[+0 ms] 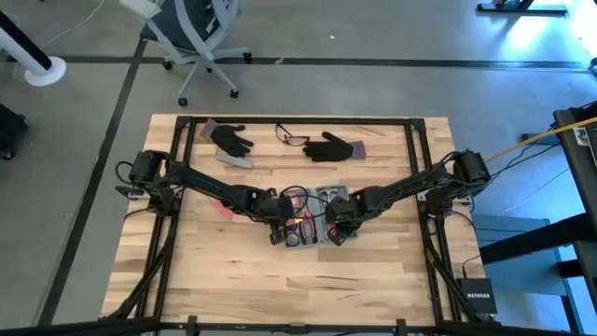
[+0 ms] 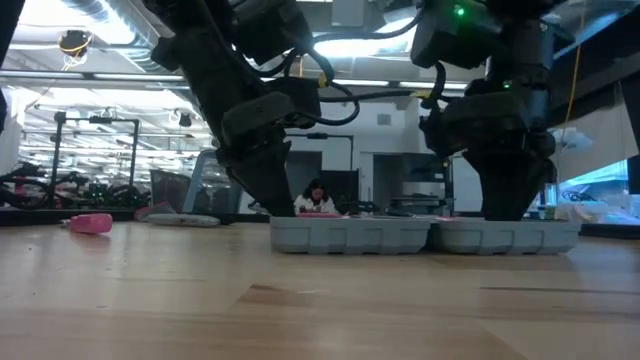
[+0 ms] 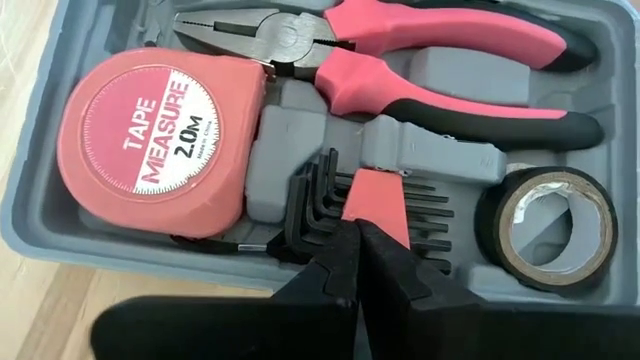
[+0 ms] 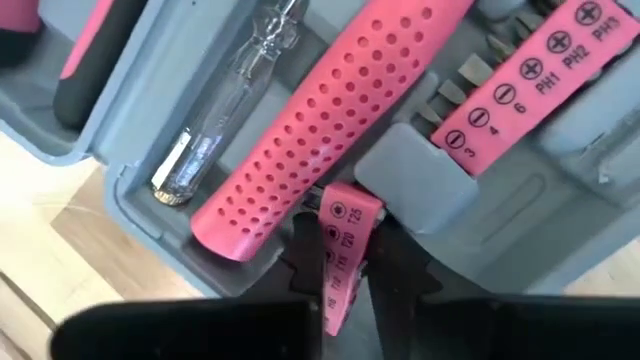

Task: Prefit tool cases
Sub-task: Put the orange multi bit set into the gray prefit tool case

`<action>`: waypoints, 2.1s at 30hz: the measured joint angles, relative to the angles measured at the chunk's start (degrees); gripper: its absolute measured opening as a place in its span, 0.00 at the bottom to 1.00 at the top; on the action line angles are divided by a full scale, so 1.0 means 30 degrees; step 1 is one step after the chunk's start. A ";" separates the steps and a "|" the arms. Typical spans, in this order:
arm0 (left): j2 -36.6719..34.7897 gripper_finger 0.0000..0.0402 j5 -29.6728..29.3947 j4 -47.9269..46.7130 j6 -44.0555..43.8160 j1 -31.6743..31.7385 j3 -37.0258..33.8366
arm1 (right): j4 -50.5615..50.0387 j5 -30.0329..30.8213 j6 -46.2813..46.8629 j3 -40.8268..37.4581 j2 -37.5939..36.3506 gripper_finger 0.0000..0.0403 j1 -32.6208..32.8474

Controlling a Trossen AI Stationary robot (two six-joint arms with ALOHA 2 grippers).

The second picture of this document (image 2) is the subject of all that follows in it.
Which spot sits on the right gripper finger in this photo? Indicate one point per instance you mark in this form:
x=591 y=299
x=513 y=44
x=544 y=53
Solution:
x=490 y=185
x=522 y=185

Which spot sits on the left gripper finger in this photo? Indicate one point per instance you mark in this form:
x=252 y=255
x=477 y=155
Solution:
x=275 y=185
x=245 y=177

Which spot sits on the grey plastic tool case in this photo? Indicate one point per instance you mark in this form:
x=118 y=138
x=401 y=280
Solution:
x=350 y=235

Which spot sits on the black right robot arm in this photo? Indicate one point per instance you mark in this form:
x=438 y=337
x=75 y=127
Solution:
x=525 y=10

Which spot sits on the black background robot arm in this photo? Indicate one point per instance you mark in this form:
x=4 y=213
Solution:
x=30 y=185

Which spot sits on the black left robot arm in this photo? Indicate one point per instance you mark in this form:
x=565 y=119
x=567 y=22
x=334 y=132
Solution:
x=190 y=12

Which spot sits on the grey mesh office chair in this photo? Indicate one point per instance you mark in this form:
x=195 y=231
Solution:
x=210 y=185

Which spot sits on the person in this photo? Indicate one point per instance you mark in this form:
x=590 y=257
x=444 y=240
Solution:
x=315 y=197

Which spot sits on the black ceiling spot lamp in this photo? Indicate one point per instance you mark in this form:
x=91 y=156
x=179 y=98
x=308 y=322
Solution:
x=185 y=120

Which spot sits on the black gantry stand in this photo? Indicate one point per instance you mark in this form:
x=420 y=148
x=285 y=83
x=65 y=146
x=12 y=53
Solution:
x=320 y=135
x=56 y=150

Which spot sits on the white floor lamp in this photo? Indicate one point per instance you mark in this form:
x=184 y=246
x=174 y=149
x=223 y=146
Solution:
x=575 y=139

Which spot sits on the grey utility knife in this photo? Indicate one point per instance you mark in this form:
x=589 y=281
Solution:
x=185 y=220

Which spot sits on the white desk clutter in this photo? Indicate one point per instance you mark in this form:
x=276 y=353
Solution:
x=600 y=210

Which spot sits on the black glove grey red cuff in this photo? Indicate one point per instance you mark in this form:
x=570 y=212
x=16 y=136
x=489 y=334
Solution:
x=152 y=210

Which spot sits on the long ceiling light strip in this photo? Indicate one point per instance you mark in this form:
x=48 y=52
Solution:
x=125 y=76

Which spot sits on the grey ceiling box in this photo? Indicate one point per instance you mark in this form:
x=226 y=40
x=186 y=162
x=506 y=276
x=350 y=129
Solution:
x=347 y=12

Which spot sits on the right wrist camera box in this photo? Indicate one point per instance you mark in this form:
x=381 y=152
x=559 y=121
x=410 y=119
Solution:
x=455 y=35

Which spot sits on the square wall vent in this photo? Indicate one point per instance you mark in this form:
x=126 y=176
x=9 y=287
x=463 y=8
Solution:
x=384 y=119

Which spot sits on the black table rig frame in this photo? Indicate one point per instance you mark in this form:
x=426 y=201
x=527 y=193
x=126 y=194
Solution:
x=50 y=215

